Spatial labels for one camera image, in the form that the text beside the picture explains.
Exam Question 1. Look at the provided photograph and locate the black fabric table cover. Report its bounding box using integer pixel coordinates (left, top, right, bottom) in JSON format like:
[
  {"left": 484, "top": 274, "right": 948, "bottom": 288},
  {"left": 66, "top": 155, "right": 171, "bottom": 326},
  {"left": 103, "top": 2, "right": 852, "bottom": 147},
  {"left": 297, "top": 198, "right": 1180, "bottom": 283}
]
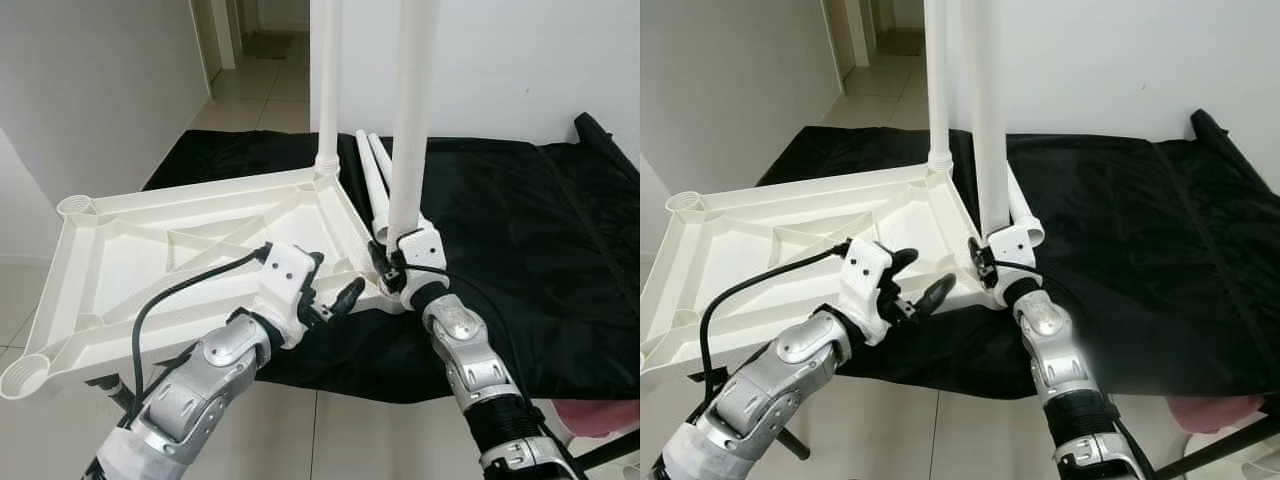
[
  {"left": 757, "top": 110, "right": 1280, "bottom": 396},
  {"left": 145, "top": 112, "right": 641, "bottom": 406}
]

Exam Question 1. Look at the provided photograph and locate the white plastic table leg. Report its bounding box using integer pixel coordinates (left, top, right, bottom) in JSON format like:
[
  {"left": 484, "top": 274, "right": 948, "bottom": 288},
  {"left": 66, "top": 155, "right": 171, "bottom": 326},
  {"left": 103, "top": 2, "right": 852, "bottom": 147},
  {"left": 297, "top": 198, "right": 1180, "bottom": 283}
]
[
  {"left": 965, "top": 0, "right": 1013, "bottom": 236},
  {"left": 385, "top": 0, "right": 433, "bottom": 246},
  {"left": 368, "top": 132, "right": 433, "bottom": 231},
  {"left": 355, "top": 130, "right": 393, "bottom": 241},
  {"left": 922, "top": 0, "right": 956, "bottom": 173},
  {"left": 1008, "top": 165, "right": 1047, "bottom": 246},
  {"left": 313, "top": 0, "right": 344, "bottom": 179}
]

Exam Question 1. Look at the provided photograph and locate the white plastic children table top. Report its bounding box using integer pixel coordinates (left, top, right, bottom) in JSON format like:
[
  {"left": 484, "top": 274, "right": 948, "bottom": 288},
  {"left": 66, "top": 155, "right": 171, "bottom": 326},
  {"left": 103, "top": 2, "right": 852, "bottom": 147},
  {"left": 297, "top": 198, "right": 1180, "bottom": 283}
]
[
  {"left": 0, "top": 165, "right": 406, "bottom": 401},
  {"left": 640, "top": 165, "right": 1006, "bottom": 393}
]

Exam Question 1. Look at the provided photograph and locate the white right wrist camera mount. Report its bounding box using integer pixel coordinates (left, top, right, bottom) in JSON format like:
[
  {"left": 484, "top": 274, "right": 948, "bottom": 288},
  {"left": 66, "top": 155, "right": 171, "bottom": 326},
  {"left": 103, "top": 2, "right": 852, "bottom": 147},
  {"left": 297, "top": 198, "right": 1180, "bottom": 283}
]
[
  {"left": 985, "top": 225, "right": 1041, "bottom": 301},
  {"left": 395, "top": 228, "right": 449, "bottom": 306}
]

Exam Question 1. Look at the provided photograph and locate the white door frame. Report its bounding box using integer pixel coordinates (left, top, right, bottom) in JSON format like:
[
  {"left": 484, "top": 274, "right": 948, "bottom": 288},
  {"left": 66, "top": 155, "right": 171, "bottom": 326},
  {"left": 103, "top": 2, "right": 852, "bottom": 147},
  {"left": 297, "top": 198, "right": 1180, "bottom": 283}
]
[
  {"left": 825, "top": 0, "right": 871, "bottom": 81},
  {"left": 190, "top": 0, "right": 241, "bottom": 71}
]

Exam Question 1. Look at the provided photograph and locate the black metal table leg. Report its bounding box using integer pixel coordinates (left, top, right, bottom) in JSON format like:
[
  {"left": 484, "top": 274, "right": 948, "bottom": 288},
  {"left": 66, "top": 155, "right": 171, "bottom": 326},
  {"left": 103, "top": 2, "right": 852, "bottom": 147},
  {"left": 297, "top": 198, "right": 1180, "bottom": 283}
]
[
  {"left": 775, "top": 425, "right": 813, "bottom": 463},
  {"left": 85, "top": 375, "right": 136, "bottom": 411},
  {"left": 1150, "top": 415, "right": 1280, "bottom": 479},
  {"left": 575, "top": 430, "right": 641, "bottom": 473}
]

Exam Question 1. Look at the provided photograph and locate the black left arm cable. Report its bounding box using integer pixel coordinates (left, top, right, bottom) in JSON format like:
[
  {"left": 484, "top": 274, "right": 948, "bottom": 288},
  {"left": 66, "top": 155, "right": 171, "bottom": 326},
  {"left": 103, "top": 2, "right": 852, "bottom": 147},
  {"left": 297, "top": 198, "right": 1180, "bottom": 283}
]
[
  {"left": 699, "top": 240, "right": 852, "bottom": 401},
  {"left": 130, "top": 243, "right": 273, "bottom": 401}
]

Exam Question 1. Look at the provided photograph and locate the pink plastic object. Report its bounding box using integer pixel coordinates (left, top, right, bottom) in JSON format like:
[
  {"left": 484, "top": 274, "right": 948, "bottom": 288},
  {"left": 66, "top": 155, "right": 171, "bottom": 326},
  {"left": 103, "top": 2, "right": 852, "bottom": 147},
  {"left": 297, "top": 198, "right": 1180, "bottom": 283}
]
[
  {"left": 1170, "top": 395, "right": 1263, "bottom": 433},
  {"left": 552, "top": 398, "right": 641, "bottom": 436}
]

